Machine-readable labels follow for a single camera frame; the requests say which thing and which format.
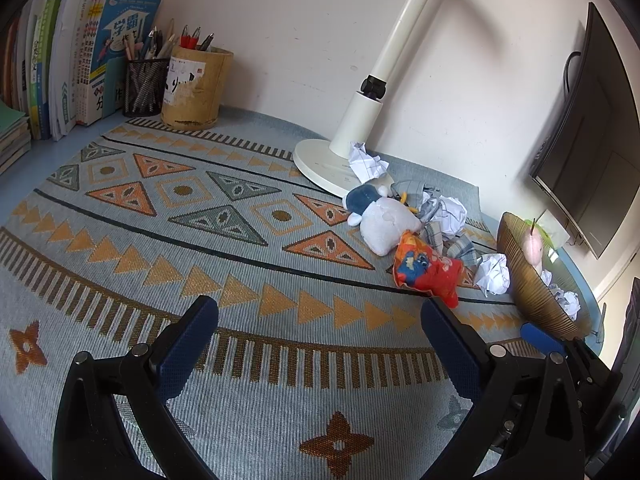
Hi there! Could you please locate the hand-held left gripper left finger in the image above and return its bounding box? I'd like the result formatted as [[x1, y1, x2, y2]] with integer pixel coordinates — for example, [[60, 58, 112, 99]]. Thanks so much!
[[51, 295, 222, 480]]

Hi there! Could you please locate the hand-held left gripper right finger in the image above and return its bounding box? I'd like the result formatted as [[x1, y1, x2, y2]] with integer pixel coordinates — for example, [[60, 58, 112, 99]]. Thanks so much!
[[419, 296, 587, 480]]

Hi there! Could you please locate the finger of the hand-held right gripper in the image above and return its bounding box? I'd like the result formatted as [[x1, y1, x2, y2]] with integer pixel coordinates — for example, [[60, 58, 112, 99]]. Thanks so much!
[[487, 341, 547, 362], [520, 321, 623, 402]]

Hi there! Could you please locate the brown ribbed bowl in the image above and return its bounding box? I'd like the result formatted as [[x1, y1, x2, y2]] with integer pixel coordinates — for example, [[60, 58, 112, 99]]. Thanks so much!
[[496, 211, 594, 342]]

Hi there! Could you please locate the red printed pouch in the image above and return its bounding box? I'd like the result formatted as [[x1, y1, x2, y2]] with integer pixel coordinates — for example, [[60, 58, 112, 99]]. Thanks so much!
[[392, 229, 467, 309]]

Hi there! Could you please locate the pink white green dango plush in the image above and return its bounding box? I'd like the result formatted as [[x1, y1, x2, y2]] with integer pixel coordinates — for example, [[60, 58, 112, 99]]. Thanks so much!
[[521, 216, 547, 267]]

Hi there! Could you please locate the grey plaid cloth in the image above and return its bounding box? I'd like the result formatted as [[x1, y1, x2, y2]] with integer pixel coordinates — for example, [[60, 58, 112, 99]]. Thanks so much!
[[423, 219, 445, 252], [389, 178, 442, 221], [446, 236, 477, 265]]

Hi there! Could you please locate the white plush toy blue hat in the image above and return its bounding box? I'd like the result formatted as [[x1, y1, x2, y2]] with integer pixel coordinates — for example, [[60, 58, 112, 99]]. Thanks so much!
[[343, 182, 424, 257]]

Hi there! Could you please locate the patterned woven table mat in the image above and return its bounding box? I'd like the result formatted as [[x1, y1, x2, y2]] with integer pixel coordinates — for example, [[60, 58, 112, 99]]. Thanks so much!
[[0, 110, 596, 480]]

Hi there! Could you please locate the black monitor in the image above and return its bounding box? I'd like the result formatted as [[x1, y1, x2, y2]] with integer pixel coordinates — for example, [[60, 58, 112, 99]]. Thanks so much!
[[529, 2, 640, 260]]

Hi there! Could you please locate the white desk lamp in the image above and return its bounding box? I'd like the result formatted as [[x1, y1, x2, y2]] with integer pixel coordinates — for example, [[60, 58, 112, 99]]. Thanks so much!
[[292, 0, 544, 196]]

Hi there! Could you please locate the bamboo pen holder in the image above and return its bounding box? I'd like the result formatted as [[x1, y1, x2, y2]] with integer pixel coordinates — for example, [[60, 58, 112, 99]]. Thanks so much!
[[159, 44, 235, 131]]

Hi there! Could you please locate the black mesh pen holder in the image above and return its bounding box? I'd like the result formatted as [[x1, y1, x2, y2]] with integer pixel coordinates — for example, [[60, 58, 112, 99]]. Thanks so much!
[[122, 57, 171, 119]]

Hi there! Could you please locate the stack of flat books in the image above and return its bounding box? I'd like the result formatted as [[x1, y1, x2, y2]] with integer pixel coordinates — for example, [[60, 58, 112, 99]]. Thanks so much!
[[0, 99, 34, 176]]

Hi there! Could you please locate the blue cover book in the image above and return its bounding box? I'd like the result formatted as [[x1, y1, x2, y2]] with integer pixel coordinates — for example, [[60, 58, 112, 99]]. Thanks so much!
[[74, 0, 164, 127]]

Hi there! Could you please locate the bundle of pens and pencils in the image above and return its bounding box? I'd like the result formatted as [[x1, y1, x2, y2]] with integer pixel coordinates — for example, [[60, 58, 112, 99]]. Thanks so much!
[[124, 17, 176, 61]]

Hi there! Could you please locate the bunch of red pens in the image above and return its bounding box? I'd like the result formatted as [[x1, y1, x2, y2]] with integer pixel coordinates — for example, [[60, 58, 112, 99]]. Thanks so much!
[[179, 23, 216, 52]]

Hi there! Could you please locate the row of upright books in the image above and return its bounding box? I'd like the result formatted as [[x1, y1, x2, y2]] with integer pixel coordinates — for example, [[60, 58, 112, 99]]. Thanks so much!
[[0, 0, 166, 144]]

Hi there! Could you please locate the white wall socket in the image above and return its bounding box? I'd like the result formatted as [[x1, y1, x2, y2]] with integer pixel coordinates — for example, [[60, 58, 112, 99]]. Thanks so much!
[[537, 212, 572, 247]]

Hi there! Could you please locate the black monitor cable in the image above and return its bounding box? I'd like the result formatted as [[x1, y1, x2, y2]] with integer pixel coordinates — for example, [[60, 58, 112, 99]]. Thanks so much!
[[563, 50, 584, 96]]

